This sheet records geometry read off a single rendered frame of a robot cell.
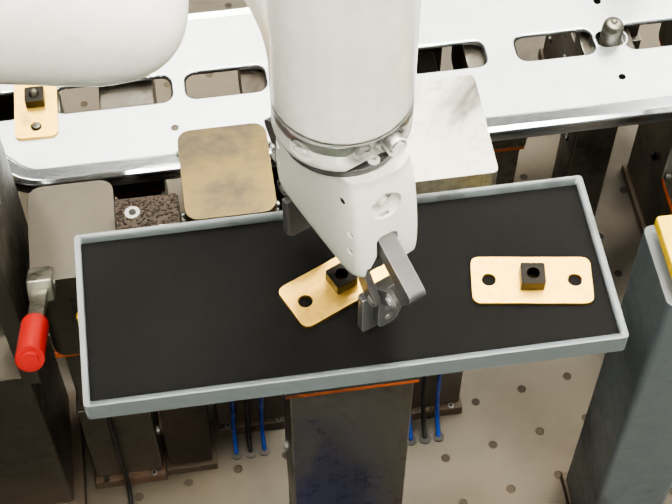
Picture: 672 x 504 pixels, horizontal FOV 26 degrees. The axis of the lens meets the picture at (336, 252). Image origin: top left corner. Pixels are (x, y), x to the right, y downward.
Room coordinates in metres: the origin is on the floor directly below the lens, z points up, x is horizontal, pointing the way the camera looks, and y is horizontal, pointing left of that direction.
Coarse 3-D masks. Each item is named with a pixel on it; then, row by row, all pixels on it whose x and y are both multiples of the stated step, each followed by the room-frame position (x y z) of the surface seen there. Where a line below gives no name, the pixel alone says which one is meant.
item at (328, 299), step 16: (320, 272) 0.55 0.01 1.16; (336, 272) 0.54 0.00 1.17; (384, 272) 0.55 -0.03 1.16; (288, 288) 0.53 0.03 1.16; (304, 288) 0.53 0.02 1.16; (320, 288) 0.53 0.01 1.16; (336, 288) 0.53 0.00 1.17; (352, 288) 0.53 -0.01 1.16; (288, 304) 0.52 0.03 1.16; (320, 304) 0.52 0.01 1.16; (336, 304) 0.52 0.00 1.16; (352, 304) 0.52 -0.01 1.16; (304, 320) 0.51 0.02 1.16; (320, 320) 0.51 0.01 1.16
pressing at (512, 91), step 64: (448, 0) 0.96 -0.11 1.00; (512, 0) 0.96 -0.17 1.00; (576, 0) 0.96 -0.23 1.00; (640, 0) 0.96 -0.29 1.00; (192, 64) 0.88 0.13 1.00; (256, 64) 0.88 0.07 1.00; (512, 64) 0.88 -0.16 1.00; (576, 64) 0.88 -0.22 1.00; (640, 64) 0.88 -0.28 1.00; (0, 128) 0.80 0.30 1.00; (64, 128) 0.80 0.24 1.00; (128, 128) 0.80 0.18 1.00; (192, 128) 0.80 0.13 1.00; (512, 128) 0.80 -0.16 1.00; (576, 128) 0.81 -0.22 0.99
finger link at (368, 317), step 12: (384, 288) 0.49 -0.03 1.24; (360, 300) 0.49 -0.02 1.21; (384, 300) 0.48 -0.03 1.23; (396, 300) 0.48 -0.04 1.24; (360, 312) 0.49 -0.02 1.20; (372, 312) 0.49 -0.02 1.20; (384, 312) 0.49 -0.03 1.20; (396, 312) 0.50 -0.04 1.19; (360, 324) 0.49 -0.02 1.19; (372, 324) 0.50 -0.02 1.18; (384, 324) 0.49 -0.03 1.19
